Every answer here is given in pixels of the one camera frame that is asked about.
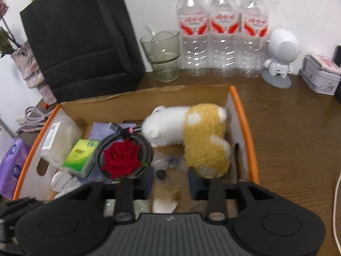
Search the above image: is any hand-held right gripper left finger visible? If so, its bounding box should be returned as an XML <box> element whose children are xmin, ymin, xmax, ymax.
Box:
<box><xmin>66</xmin><ymin>167</ymin><xmax>155</xmax><ymax>224</ymax></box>

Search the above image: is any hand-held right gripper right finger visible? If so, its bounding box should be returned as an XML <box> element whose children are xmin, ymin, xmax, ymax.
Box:
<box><xmin>188</xmin><ymin>167</ymin><xmax>276</xmax><ymax>222</ymax></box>

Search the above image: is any green tissue pack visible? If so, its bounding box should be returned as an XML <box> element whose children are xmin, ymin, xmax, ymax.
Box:
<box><xmin>62</xmin><ymin>139</ymin><xmax>100</xmax><ymax>178</ymax></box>

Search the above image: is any tall black box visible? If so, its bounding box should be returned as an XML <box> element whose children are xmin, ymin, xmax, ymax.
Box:
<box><xmin>332</xmin><ymin>45</ymin><xmax>341</xmax><ymax>99</ymax></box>

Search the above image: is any black paper bag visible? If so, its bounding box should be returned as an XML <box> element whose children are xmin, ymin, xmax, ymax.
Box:
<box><xmin>19</xmin><ymin>0</ymin><xmax>146</xmax><ymax>103</ymax></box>

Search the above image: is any purple fabric pouch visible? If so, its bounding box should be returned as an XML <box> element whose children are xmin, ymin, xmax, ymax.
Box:
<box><xmin>88</xmin><ymin>122</ymin><xmax>137</xmax><ymax>178</ymax></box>

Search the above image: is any red orange cardboard box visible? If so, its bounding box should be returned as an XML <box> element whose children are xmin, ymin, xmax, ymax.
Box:
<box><xmin>12</xmin><ymin>84</ymin><xmax>260</xmax><ymax>216</ymax></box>

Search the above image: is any red label water bottle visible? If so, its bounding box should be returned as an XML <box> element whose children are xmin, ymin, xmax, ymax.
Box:
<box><xmin>238</xmin><ymin>0</ymin><xmax>269</xmax><ymax>78</ymax></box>
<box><xmin>176</xmin><ymin>0</ymin><xmax>210</xmax><ymax>76</ymax></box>
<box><xmin>208</xmin><ymin>0</ymin><xmax>240</xmax><ymax>78</ymax></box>

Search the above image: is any black braided cable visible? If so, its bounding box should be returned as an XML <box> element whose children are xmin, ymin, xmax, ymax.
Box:
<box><xmin>96</xmin><ymin>123</ymin><xmax>153</xmax><ymax>179</ymax></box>

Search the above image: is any white flat piece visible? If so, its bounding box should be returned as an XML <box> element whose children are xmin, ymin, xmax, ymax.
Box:
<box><xmin>152</xmin><ymin>199</ymin><xmax>178</xmax><ymax>214</ymax></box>

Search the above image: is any red rose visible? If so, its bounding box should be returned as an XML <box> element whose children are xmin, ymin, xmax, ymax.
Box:
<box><xmin>102</xmin><ymin>139</ymin><xmax>148</xmax><ymax>180</ymax></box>

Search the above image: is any purple mottled vase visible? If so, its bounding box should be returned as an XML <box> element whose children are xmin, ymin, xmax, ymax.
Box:
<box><xmin>11</xmin><ymin>41</ymin><xmax>58</xmax><ymax>106</ymax></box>

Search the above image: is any white robot speaker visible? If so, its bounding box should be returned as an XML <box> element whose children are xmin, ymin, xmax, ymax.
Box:
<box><xmin>261</xmin><ymin>27</ymin><xmax>301</xmax><ymax>88</ymax></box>

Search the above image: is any yellow white plush toy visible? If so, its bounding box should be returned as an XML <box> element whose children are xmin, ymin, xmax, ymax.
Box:
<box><xmin>141</xmin><ymin>103</ymin><xmax>232</xmax><ymax>179</ymax></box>

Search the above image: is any purple tissue pack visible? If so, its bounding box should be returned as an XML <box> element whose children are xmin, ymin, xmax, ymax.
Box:
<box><xmin>0</xmin><ymin>116</ymin><xmax>32</xmax><ymax>200</ymax></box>

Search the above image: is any white power cable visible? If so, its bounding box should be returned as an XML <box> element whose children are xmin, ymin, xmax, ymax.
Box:
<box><xmin>332</xmin><ymin>172</ymin><xmax>341</xmax><ymax>246</ymax></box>

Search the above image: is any white bundle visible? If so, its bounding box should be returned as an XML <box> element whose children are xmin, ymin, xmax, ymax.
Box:
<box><xmin>51</xmin><ymin>171</ymin><xmax>88</xmax><ymax>195</ymax></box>

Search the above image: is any grey printed tin box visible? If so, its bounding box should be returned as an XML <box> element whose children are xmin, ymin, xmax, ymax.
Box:
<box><xmin>301</xmin><ymin>55</ymin><xmax>341</xmax><ymax>96</ymax></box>

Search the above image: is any clear stirring spoon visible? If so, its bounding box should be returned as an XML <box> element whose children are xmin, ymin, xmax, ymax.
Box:
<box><xmin>145</xmin><ymin>25</ymin><xmax>163</xmax><ymax>59</ymax></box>

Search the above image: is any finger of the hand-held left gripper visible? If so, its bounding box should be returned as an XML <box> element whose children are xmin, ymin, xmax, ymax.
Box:
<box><xmin>5</xmin><ymin>196</ymin><xmax>47</xmax><ymax>214</ymax></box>

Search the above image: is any clear drinking glass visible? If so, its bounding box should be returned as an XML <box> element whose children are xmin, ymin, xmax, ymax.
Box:
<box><xmin>140</xmin><ymin>30</ymin><xmax>182</xmax><ymax>83</ymax></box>

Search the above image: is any translucent plastic box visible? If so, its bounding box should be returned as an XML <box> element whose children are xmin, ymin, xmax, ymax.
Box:
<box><xmin>40</xmin><ymin>115</ymin><xmax>83</xmax><ymax>169</ymax></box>

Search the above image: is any pink white case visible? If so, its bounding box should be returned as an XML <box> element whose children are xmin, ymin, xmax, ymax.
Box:
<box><xmin>310</xmin><ymin>54</ymin><xmax>341</xmax><ymax>76</ymax></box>

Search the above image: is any small clear plastic bag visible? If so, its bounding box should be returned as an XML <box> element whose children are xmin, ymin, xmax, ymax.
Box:
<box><xmin>152</xmin><ymin>153</ymin><xmax>185</xmax><ymax>169</ymax></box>

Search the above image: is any lavender coiled cable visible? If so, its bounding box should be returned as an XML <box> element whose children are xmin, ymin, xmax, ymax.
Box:
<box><xmin>15</xmin><ymin>106</ymin><xmax>52</xmax><ymax>134</ymax></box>

